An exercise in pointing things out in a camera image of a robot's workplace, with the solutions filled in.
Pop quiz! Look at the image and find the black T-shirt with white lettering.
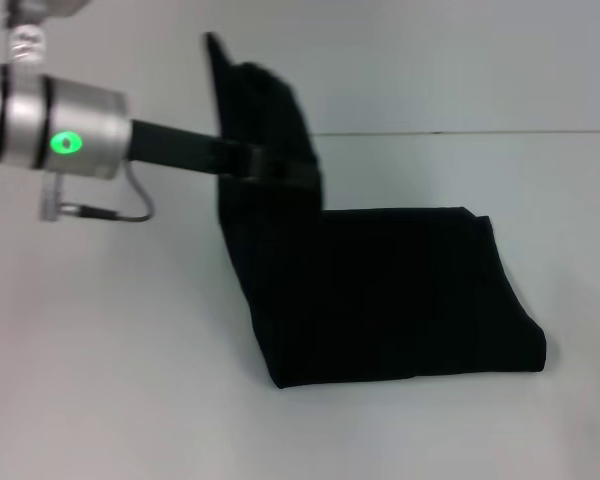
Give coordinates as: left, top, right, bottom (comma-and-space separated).
199, 31, 550, 392

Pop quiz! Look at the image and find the dark left gripper cable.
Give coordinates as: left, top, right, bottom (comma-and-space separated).
77, 158, 155, 225

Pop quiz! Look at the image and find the silver camera mount bracket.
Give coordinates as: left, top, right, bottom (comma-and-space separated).
5, 18, 50, 65

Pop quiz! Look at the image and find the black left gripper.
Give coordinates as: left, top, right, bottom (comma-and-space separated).
124, 117, 324, 189

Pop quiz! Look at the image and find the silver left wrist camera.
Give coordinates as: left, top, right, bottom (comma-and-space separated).
2, 0, 90, 22

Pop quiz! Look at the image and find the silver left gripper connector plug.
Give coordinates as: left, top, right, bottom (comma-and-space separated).
38, 172, 84, 225

